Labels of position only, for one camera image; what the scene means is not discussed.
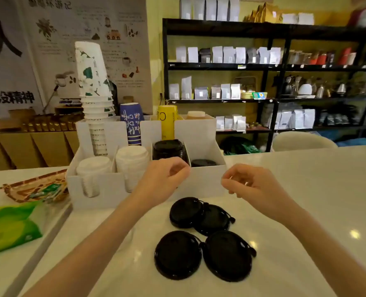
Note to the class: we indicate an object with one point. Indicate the black metal shelf rack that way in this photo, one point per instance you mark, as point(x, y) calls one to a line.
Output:
point(226, 27)

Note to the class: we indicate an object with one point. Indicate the short black lid stack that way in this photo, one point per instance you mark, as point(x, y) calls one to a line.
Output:
point(203, 163)

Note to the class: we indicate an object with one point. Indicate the white banner with black characters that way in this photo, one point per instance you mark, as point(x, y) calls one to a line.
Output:
point(3, 74)

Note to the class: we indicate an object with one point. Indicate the bundle of green sachets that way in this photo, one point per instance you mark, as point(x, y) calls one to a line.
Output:
point(46, 191)

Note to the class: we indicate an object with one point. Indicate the row of jars and red tins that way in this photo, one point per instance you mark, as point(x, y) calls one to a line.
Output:
point(320, 58)

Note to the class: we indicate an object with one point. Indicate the black kettle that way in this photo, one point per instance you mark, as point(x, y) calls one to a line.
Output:
point(288, 88)

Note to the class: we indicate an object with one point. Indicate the stack of green-print paper cups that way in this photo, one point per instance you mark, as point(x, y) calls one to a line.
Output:
point(91, 74)

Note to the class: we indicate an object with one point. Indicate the person's right hand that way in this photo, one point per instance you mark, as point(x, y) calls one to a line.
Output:
point(257, 188)

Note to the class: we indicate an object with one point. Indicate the person's left hand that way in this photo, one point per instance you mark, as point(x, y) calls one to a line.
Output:
point(158, 182)

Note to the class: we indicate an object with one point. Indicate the white desk lamp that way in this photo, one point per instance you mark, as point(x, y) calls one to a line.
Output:
point(60, 81)

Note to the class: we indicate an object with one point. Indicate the row of black bags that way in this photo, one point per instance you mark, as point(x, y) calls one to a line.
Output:
point(334, 119)

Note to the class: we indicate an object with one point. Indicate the row of gold bags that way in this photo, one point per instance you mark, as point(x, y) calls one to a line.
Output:
point(268, 13)

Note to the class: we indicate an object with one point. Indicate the stack of black lids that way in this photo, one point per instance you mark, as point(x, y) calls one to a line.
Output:
point(167, 149)

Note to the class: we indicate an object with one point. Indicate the person's left forearm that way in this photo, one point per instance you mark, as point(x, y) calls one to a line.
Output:
point(93, 253)

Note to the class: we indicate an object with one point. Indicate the white illustrated poster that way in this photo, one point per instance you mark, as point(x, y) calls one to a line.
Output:
point(53, 15)

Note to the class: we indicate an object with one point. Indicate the row of gold packets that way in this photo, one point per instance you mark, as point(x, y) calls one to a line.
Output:
point(46, 125)

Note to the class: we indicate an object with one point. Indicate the person's right forearm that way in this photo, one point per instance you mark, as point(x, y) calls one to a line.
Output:
point(325, 253)

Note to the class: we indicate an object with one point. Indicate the stack of blue paper cups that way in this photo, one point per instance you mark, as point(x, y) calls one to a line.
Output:
point(131, 120)

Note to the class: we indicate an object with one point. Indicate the row of white and grey bags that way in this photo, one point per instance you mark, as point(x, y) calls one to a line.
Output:
point(217, 55)

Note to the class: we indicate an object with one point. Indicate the white chair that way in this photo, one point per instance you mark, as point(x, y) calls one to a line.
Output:
point(300, 141)

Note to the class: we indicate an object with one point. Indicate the blue plastic cover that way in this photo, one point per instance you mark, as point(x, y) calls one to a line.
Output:
point(356, 142)

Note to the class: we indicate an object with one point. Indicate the stack of yellow paper cups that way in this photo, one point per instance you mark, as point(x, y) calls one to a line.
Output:
point(167, 120)

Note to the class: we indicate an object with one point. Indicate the green tissue pack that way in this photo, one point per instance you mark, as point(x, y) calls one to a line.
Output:
point(9, 225)

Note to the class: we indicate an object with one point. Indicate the row of white and silver bags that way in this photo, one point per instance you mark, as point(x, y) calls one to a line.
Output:
point(186, 89)

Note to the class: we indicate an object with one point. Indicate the white cup and lid organizer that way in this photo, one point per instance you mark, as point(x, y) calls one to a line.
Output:
point(114, 188)

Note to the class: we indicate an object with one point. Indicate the row of tall white bags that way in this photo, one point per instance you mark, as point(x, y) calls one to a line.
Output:
point(201, 7)

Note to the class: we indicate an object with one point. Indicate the cluster of large white bags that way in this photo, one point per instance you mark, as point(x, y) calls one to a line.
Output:
point(297, 119)

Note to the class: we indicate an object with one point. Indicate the cluster of small white pouches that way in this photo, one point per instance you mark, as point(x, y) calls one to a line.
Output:
point(238, 123)

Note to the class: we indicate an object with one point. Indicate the cardboard display counter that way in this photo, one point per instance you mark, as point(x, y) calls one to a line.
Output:
point(22, 151)

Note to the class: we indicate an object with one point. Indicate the green plastic bag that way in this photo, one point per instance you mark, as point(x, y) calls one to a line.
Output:
point(238, 146)

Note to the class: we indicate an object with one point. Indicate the brown paper container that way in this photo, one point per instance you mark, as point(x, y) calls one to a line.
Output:
point(22, 114)

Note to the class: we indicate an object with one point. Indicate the woven bamboo tray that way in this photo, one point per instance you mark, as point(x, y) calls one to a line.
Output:
point(22, 188)

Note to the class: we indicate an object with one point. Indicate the white kettle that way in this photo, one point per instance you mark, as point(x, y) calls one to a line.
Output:
point(305, 89)

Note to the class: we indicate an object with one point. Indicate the stack of brown paper cups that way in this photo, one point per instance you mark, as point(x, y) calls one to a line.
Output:
point(196, 115)

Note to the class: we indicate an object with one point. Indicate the white flat pouch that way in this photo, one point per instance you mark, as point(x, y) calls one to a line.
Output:
point(289, 19)
point(306, 19)

